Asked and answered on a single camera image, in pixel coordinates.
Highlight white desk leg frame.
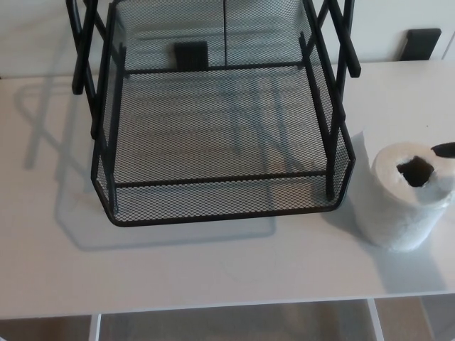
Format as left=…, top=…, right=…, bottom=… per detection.
left=88, top=312, right=102, bottom=341
left=366, top=298, right=382, bottom=341

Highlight white toilet paper roll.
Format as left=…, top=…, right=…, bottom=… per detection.
left=353, top=129, right=455, bottom=254

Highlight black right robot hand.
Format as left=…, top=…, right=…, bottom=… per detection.
left=431, top=141, right=455, bottom=159

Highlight black mesh file tray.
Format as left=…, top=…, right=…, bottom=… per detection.
left=65, top=0, right=364, bottom=229

